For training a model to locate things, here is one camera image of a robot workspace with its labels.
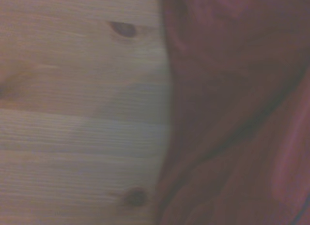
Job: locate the dark red fabric shorts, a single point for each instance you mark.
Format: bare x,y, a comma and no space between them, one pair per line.
232,109

